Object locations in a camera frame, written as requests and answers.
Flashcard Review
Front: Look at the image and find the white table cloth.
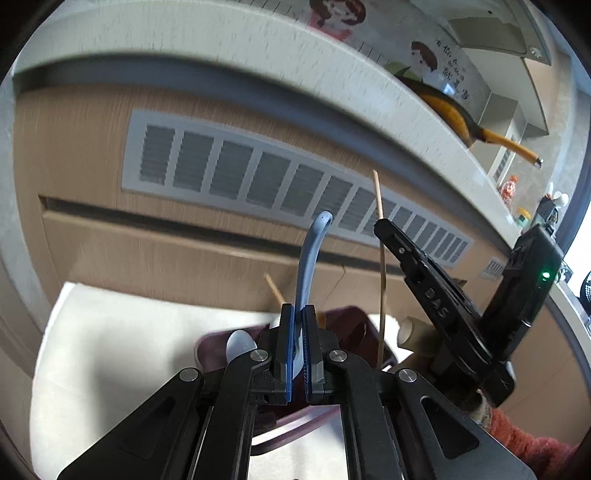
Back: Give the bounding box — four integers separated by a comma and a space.
28, 281, 419, 480

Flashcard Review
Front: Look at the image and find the person's right hand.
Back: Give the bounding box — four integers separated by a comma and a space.
398, 316, 444, 360

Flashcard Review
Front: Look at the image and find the wooden kitchen cabinet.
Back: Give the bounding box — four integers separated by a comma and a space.
8, 82, 587, 421

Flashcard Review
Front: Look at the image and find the person's right forearm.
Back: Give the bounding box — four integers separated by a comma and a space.
455, 390, 589, 480

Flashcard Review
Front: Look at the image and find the wooden chopstick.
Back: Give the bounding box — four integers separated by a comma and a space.
372, 169, 389, 371
263, 274, 290, 308

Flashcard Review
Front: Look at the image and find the range hood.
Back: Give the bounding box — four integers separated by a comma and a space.
447, 16, 553, 66

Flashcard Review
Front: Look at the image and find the wall vent grille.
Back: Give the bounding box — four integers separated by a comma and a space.
491, 147, 516, 184

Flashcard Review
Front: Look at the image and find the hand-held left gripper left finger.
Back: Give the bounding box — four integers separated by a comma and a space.
56, 303, 296, 480

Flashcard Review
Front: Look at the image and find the long grey vent grille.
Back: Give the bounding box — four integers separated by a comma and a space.
120, 109, 475, 278

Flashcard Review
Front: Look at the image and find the white kitchen countertop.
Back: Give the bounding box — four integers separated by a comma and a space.
13, 0, 591, 333

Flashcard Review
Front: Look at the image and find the small grey vent grille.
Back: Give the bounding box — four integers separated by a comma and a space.
479, 257, 507, 282

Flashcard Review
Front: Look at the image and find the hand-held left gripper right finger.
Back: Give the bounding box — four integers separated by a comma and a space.
302, 305, 539, 480

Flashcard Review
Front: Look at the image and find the orange frying pan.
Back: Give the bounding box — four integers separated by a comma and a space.
398, 75, 546, 170

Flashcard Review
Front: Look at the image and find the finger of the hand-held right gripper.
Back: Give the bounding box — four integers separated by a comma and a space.
373, 219, 495, 384
443, 276, 483, 324

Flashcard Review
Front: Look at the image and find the black countertop appliance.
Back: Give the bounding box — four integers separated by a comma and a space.
537, 191, 572, 228

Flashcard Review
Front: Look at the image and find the blue plastic spoon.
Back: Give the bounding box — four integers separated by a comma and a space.
294, 211, 334, 376

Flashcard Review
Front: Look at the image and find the cartoon wall poster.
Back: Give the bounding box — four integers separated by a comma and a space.
271, 0, 472, 103

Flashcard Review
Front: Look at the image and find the purple utensil holder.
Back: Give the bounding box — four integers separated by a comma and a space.
193, 305, 402, 457

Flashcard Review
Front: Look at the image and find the white plastic spoon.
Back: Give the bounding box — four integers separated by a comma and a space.
226, 329, 259, 361

